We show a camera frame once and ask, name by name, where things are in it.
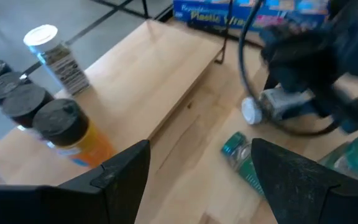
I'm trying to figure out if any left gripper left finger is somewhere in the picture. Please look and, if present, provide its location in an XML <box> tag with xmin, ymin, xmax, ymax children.
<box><xmin>0</xmin><ymin>139</ymin><xmax>151</xmax><ymax>224</ymax></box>

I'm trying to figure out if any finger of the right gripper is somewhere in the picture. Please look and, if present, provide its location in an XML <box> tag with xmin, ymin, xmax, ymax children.
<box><xmin>314</xmin><ymin>93</ymin><xmax>358</xmax><ymax>135</ymax></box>
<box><xmin>264</xmin><ymin>73</ymin><xmax>295</xmax><ymax>94</ymax></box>

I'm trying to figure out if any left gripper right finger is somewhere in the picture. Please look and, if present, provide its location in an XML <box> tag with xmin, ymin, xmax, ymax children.
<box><xmin>250</xmin><ymin>138</ymin><xmax>358</xmax><ymax>224</ymax></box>

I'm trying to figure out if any white-cap spice jar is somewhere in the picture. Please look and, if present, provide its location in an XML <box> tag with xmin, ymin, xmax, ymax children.
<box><xmin>22</xmin><ymin>24</ymin><xmax>92</xmax><ymax>96</ymax></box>
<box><xmin>240</xmin><ymin>88</ymin><xmax>312</xmax><ymax>126</ymax></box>

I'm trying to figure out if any black-cap yellow spice jar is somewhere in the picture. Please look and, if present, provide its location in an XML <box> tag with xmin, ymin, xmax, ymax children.
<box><xmin>32</xmin><ymin>98</ymin><xmax>117</xmax><ymax>169</ymax></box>

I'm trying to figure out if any black-cap purple-label spice jar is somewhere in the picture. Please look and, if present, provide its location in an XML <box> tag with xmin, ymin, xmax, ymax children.
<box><xmin>1</xmin><ymin>82</ymin><xmax>55</xmax><ymax>129</ymax></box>

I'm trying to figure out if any blue plastic wrap box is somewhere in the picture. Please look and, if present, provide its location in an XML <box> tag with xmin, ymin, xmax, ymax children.
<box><xmin>172</xmin><ymin>0</ymin><xmax>331</xmax><ymax>32</ymax></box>

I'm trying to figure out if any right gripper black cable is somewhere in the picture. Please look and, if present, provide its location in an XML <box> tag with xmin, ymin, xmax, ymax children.
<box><xmin>237</xmin><ymin>0</ymin><xmax>341</xmax><ymax>137</ymax></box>

